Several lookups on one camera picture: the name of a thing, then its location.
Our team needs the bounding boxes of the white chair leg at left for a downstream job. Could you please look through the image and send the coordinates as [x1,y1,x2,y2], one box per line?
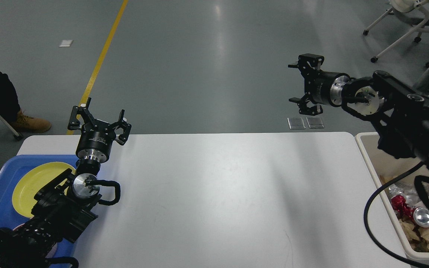
[0,115,24,141]

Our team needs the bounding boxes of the metal floor socket plates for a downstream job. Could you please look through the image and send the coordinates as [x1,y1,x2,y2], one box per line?
[287,117,325,130]

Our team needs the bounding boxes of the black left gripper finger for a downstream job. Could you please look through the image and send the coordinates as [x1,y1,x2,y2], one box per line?
[68,98,105,134]
[105,109,132,146]

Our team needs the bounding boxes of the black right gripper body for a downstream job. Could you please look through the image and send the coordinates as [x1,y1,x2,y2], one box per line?
[304,71,351,107]

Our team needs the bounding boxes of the blue plastic tray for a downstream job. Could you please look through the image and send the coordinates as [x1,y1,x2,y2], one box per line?
[0,155,90,268]

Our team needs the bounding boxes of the foil sheet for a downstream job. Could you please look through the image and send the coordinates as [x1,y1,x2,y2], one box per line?
[386,181,422,205]

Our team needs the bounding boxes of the red wrapper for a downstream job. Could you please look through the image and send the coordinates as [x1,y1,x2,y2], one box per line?
[390,194,416,220]

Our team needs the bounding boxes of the yellow plate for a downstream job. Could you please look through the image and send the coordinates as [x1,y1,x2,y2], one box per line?
[12,162,76,218]

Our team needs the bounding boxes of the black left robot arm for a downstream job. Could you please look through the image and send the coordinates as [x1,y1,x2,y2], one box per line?
[0,98,131,268]

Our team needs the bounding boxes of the white floor marker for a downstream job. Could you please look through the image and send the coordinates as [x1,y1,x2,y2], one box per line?
[59,39,73,47]

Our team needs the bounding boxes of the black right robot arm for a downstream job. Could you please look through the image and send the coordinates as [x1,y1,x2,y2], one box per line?
[288,53,429,268]

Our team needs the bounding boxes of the office chair base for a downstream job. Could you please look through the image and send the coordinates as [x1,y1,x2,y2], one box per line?
[362,0,429,68]

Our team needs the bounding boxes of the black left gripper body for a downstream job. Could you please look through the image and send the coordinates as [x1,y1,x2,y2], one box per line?
[76,130,117,163]

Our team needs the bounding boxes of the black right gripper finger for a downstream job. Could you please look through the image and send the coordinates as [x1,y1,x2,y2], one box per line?
[288,93,323,117]
[287,53,325,86]

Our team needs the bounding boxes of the metal can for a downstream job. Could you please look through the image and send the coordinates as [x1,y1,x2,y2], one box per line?
[412,207,429,228]

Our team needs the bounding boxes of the beige plastic bin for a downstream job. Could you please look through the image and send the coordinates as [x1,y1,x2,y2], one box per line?
[355,132,429,265]

